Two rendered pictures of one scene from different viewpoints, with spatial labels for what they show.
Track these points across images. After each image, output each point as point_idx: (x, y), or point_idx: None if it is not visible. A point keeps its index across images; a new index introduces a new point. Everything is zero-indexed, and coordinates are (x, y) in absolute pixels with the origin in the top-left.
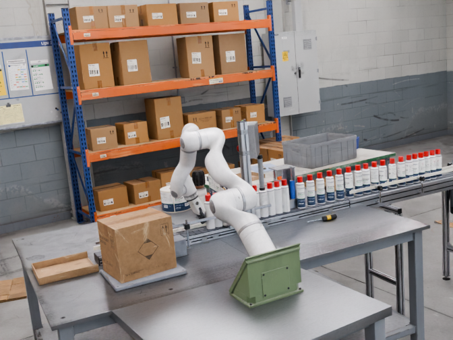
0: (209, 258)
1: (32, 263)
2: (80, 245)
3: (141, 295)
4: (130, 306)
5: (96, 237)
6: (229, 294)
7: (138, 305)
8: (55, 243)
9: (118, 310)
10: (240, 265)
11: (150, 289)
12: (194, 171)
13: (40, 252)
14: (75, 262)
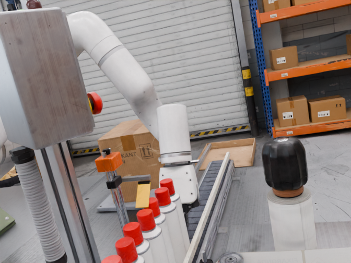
0: (103, 237)
1: (254, 138)
2: (317, 162)
3: (103, 186)
4: (96, 180)
5: (349, 170)
6: (16, 224)
7: (92, 183)
8: (348, 148)
9: (100, 176)
10: (41, 253)
11: (106, 190)
12: (284, 136)
13: (317, 143)
14: (243, 159)
